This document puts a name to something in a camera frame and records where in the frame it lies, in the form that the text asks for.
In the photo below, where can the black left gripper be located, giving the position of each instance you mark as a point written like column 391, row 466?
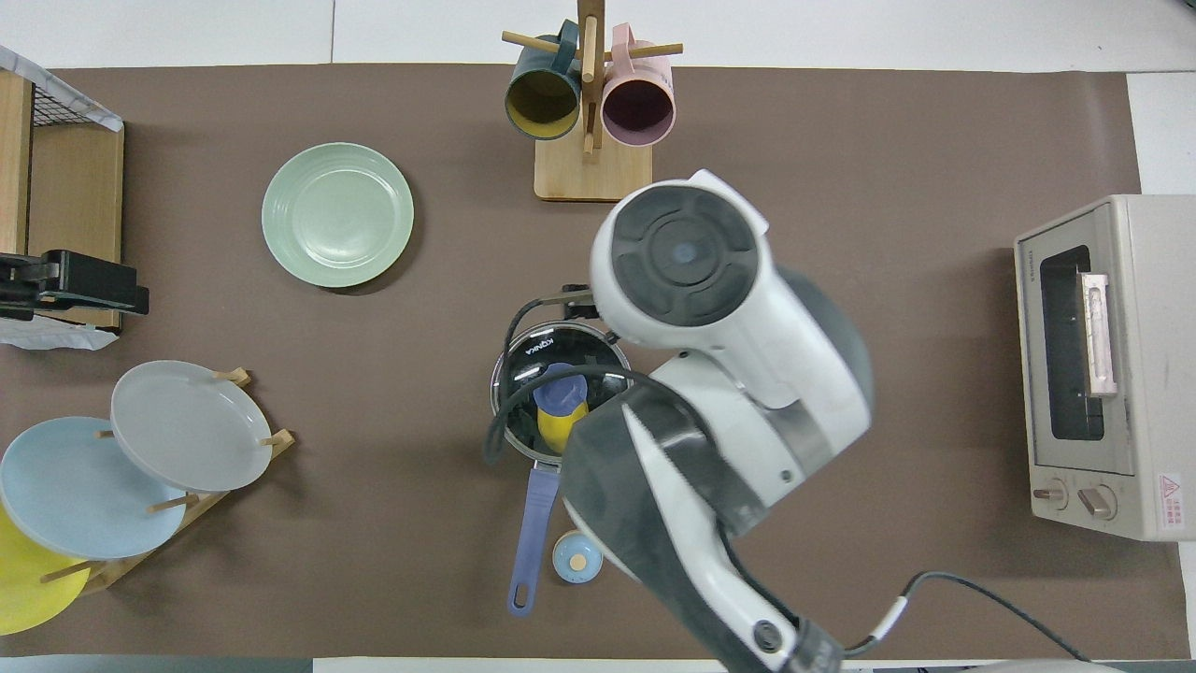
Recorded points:
column 98, row 282

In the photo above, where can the glass lid with blue knob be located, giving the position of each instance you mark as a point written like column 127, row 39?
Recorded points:
column 558, row 385

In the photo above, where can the yellow potato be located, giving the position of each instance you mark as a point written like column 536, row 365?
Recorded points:
column 559, row 430

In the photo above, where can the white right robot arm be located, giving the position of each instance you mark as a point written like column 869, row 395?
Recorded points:
column 687, row 252

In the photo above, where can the grey plate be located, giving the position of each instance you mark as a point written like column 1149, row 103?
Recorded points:
column 192, row 425

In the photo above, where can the light blue plate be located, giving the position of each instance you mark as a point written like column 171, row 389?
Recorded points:
column 75, row 491

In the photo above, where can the wooden plate rack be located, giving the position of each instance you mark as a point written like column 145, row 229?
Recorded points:
column 206, row 505

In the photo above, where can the pale green plate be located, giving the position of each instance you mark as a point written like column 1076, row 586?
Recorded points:
column 336, row 215

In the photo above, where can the yellow plate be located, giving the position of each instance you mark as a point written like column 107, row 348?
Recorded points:
column 28, row 589

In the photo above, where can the white translucent plastic item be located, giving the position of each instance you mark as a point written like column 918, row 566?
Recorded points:
column 56, row 335

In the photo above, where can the white patterned plastic sheet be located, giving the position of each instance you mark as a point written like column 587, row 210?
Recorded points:
column 70, row 96

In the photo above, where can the dark teal mug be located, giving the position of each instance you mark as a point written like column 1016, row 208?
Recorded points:
column 542, row 98

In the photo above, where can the wooden mug tree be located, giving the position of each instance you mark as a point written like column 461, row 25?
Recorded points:
column 593, row 173

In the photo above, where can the pink mug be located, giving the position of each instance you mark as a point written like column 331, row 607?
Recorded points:
column 638, row 107

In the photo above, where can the brown table mat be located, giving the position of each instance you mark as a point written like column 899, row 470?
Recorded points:
column 934, row 187

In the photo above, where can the beige toaster oven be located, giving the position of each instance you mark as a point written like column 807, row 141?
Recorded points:
column 1121, row 467

